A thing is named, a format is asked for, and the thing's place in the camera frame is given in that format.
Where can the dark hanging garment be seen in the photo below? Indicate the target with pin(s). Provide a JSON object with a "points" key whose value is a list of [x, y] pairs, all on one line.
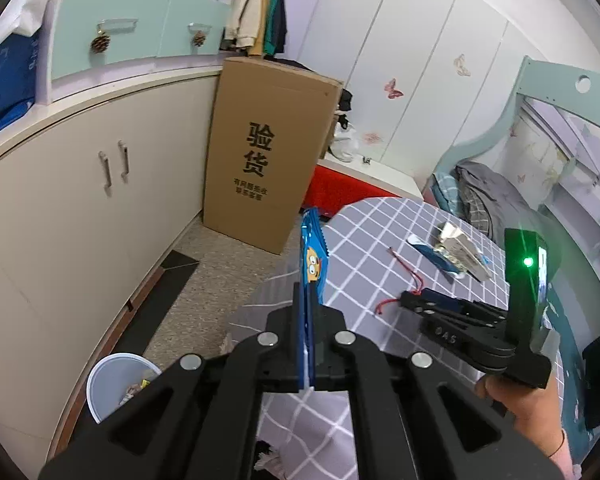
{"points": [[281, 20]]}

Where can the silver foil wrapper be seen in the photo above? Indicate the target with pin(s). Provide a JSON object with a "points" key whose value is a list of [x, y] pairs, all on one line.
{"points": [[447, 235]]}

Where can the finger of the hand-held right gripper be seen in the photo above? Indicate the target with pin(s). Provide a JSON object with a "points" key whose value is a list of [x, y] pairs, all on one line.
{"points": [[460, 302], [450, 337]]}

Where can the white printed packet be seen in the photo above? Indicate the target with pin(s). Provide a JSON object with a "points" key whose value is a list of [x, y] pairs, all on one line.
{"points": [[467, 260]]}

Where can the person's right forearm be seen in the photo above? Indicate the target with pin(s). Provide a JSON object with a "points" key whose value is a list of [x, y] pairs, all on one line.
{"points": [[565, 457]]}

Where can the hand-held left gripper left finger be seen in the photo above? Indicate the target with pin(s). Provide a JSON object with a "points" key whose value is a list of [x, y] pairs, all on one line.
{"points": [[300, 355]]}

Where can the black slipper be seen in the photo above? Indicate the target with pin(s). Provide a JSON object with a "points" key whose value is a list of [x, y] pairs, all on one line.
{"points": [[265, 460]]}

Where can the blue plaid pillow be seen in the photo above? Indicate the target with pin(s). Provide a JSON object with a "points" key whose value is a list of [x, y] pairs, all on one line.
{"points": [[445, 192]]}

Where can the white plastic bin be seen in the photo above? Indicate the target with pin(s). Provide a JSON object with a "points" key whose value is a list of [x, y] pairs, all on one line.
{"points": [[115, 385]]}

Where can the pine cone ornament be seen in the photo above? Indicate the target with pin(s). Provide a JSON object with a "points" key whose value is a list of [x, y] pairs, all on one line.
{"points": [[199, 38], [100, 43]]}

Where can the mint green bed frame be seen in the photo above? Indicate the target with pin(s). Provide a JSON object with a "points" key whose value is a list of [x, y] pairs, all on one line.
{"points": [[560, 90]]}

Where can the white plastic bag on shelf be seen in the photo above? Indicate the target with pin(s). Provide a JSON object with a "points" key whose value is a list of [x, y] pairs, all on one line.
{"points": [[20, 15]]}

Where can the black floor mat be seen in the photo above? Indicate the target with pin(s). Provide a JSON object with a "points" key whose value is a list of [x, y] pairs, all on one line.
{"points": [[165, 285]]}

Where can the pale pink butterfly sticker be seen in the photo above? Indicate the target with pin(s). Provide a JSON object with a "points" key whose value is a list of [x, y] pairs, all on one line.
{"points": [[373, 137]]}

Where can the person's right hand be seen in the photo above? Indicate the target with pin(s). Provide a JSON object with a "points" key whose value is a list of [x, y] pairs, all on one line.
{"points": [[525, 415]]}

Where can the blue cartoon snack packet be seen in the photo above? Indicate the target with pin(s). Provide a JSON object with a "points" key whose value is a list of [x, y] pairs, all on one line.
{"points": [[314, 255]]}

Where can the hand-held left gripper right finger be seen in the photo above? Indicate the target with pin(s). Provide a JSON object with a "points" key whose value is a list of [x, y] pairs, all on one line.
{"points": [[317, 350]]}

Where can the blue shopping bag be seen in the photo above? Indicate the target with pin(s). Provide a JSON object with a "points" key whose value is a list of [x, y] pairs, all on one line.
{"points": [[5, 85]]}

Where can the cream cabinet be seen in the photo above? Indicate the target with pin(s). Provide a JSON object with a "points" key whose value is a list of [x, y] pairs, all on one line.
{"points": [[55, 220]]}

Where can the beige hanging jacket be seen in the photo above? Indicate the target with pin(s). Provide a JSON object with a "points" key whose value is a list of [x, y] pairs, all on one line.
{"points": [[247, 5]]}

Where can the beige butterfly sticker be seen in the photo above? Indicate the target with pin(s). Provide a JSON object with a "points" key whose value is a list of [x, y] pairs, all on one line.
{"points": [[462, 65]]}

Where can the white wardrobe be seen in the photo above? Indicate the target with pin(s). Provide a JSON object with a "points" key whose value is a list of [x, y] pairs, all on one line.
{"points": [[405, 60]]}

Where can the grey checked tablecloth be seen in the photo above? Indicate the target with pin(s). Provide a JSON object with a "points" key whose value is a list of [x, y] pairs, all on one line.
{"points": [[380, 260]]}

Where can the tall cardboard box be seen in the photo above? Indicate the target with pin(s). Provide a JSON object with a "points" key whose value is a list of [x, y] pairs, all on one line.
{"points": [[265, 155]]}

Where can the blue and white packet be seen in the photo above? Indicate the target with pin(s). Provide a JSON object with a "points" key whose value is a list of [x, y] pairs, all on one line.
{"points": [[432, 257]]}

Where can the crumpled white plastic bag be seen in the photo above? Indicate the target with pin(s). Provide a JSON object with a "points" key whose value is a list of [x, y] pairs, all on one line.
{"points": [[344, 145]]}

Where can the red storage box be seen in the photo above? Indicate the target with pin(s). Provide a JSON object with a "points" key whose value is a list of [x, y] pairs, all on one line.
{"points": [[350, 182]]}

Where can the mint green drawer unit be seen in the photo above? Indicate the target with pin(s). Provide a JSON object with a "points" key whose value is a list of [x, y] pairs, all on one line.
{"points": [[145, 25]]}

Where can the green hanging garment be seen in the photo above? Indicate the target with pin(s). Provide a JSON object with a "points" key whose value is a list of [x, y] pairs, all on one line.
{"points": [[272, 15]]}

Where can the grey blanket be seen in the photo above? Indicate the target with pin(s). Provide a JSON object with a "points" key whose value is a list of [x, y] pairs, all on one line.
{"points": [[500, 200]]}

